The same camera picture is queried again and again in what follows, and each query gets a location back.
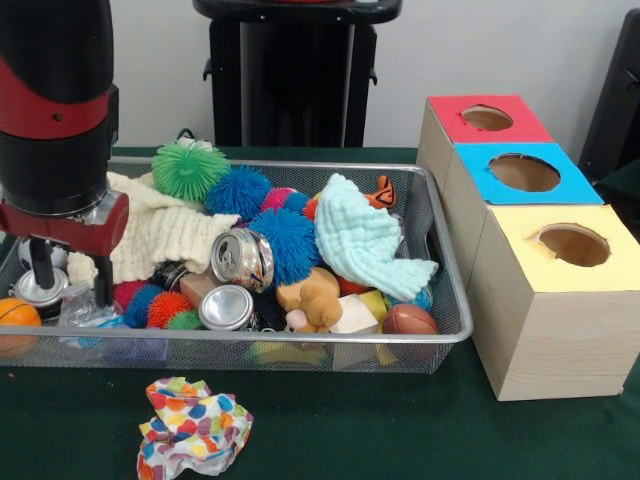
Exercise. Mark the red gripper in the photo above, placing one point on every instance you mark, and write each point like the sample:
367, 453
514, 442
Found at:
65, 232

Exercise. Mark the crushed silver drink can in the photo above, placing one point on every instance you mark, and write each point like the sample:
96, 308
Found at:
242, 260

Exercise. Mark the colourful polka dot cloth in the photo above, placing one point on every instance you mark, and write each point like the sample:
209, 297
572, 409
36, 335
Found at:
195, 425

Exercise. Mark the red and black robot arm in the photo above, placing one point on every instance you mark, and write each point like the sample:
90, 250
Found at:
55, 100

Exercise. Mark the wooden box with three holes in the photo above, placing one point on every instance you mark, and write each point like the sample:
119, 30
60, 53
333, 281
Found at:
565, 340

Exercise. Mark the cream waffle cloth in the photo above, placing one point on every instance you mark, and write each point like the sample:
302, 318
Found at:
165, 230

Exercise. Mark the green spiky rubber ball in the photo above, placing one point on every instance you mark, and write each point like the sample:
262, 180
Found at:
189, 170

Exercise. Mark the blue spiky rubber ball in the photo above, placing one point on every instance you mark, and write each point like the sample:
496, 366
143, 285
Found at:
290, 245
239, 192

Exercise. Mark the tan teddy bear plush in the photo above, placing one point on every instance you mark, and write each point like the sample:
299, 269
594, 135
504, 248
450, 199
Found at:
312, 302

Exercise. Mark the light blue waffle cloth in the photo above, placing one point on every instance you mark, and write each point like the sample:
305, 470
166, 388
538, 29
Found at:
360, 235

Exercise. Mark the orange tiger striped toy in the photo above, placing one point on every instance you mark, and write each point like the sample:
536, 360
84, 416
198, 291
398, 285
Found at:
384, 192

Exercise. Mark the brown football toy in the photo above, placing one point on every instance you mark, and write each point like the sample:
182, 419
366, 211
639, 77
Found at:
411, 320

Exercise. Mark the dark green table cloth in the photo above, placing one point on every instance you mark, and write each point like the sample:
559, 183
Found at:
400, 435
625, 185

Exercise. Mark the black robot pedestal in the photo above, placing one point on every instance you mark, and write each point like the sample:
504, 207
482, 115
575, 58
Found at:
300, 90

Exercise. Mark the black frame stand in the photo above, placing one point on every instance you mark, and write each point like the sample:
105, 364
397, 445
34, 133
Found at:
615, 100

